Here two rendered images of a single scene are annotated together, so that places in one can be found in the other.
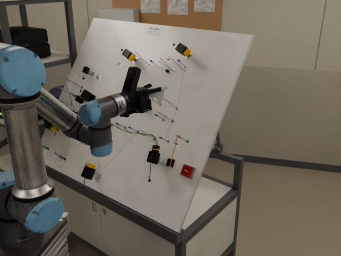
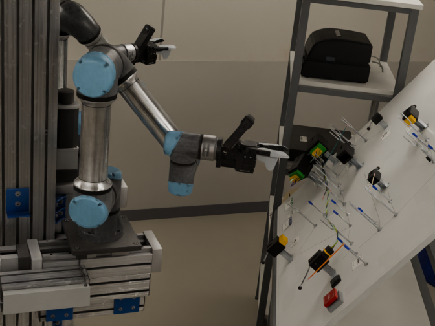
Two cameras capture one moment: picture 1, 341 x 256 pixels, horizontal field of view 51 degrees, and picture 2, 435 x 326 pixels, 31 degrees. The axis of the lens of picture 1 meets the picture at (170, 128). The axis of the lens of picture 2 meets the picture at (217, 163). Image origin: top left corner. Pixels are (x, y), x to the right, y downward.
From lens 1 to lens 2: 1.59 m
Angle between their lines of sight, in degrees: 50
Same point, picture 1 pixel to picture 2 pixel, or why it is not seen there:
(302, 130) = not seen: outside the picture
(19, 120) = (85, 115)
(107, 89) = (378, 155)
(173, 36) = not seen: outside the picture
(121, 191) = (286, 290)
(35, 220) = (72, 207)
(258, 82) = not seen: outside the picture
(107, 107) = (186, 144)
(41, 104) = (142, 116)
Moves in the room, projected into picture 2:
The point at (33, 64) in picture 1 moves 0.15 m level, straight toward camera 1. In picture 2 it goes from (100, 72) to (61, 82)
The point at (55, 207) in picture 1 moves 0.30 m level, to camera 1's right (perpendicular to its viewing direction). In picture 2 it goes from (93, 208) to (142, 255)
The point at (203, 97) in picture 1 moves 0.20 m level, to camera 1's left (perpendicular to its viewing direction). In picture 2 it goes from (423, 214) to (377, 188)
